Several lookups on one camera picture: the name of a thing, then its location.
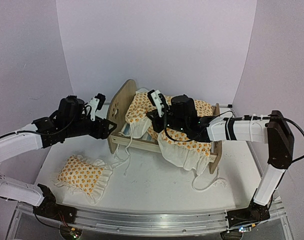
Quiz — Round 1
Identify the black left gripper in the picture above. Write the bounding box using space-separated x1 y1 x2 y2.
64 114 117 140

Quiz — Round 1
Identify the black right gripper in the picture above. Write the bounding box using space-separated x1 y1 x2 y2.
147 108 188 134

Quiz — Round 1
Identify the wooden striped pet bed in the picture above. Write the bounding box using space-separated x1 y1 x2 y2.
107 79 222 175

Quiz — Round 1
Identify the duck print mattress cushion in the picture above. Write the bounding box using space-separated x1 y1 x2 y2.
111 87 229 192

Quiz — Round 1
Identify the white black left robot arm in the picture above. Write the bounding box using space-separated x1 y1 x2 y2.
0 93 117 223

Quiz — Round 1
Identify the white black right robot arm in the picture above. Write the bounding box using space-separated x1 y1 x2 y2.
147 90 304 233

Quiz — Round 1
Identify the duck print small pillow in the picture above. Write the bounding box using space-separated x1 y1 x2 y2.
51 154 114 205

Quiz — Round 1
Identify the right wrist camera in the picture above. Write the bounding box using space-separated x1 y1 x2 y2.
147 89 168 118

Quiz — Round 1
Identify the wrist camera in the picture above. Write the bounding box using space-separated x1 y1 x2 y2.
85 93 106 121
147 89 168 118

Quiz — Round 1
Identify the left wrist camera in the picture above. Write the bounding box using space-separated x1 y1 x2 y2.
85 93 106 121

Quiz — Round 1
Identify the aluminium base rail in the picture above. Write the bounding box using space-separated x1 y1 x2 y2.
5 192 294 240

